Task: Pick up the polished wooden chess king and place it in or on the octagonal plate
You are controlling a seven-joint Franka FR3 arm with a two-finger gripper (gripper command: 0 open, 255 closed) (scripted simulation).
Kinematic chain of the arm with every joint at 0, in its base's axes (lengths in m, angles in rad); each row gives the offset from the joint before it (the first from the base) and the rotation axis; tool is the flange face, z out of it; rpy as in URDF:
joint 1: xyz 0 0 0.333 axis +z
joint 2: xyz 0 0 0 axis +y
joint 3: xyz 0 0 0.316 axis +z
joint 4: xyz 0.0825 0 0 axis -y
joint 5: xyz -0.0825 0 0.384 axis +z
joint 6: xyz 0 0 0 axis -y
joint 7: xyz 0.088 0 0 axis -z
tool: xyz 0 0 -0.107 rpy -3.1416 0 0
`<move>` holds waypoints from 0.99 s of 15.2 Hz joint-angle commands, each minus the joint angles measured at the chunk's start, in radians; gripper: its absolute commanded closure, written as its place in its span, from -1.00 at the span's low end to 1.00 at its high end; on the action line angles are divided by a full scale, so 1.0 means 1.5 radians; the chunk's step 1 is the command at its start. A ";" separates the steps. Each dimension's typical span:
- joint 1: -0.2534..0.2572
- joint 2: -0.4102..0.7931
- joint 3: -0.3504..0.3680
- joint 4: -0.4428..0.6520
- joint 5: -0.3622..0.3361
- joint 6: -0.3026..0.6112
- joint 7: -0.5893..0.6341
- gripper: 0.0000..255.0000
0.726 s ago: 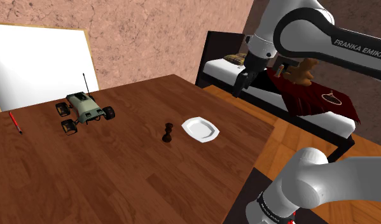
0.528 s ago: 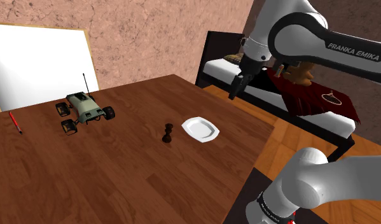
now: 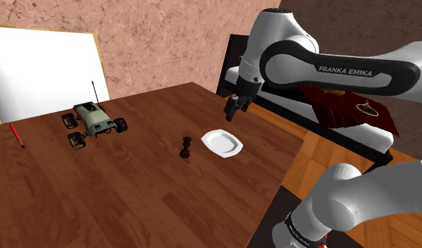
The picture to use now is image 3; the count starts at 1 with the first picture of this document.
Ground black framed bed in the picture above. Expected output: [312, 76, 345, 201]
[216, 33, 395, 173]

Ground dark brown chess piece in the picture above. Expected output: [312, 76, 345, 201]
[179, 136, 193, 159]

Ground toy buggy car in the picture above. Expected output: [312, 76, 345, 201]
[61, 80, 129, 151]

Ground wood framed white board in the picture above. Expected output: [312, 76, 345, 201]
[0, 24, 111, 127]

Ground dark red blanket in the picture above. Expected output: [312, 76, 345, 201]
[299, 85, 400, 137]

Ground red pen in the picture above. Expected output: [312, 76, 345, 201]
[9, 123, 26, 150]

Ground white plate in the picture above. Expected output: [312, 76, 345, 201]
[200, 128, 244, 159]

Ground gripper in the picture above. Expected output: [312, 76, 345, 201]
[223, 76, 265, 123]

